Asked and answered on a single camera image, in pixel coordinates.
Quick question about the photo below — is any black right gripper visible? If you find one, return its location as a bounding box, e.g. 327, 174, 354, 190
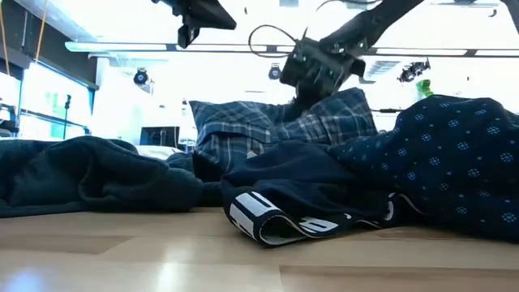
279, 38, 366, 122

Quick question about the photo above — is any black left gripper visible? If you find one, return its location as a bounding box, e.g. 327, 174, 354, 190
152, 0, 237, 49

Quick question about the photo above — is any blue plaid shirt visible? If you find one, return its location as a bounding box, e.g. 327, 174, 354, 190
189, 86, 380, 183

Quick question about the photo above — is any navy garment white lettered waistband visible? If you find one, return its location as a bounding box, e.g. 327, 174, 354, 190
220, 139, 411, 247

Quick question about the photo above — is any navy dotted garment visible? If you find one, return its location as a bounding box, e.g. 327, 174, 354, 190
324, 94, 519, 245

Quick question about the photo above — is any dark plain fleece garment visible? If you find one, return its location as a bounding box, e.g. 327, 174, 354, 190
0, 135, 223, 219

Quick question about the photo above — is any black ceiling spot lamp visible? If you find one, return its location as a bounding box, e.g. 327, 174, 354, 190
267, 62, 283, 81
132, 67, 150, 86

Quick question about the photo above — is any long ceiling light bar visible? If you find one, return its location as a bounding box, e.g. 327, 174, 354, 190
64, 40, 519, 58

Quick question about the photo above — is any black ceiling lamp cluster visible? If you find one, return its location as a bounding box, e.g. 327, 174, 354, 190
398, 58, 432, 84

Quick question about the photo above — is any black computer monitor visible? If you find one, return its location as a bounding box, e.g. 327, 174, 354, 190
139, 126, 181, 148

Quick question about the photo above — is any white spray bottle green trigger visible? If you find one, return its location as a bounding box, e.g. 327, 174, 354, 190
415, 78, 435, 98

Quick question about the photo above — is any thin black stand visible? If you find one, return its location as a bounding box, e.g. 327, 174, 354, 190
61, 93, 73, 141

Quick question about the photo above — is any large window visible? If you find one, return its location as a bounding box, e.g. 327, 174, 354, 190
0, 60, 98, 141

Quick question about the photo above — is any yellow hanging cable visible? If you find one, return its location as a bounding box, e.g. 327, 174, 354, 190
34, 0, 49, 64
0, 0, 11, 78

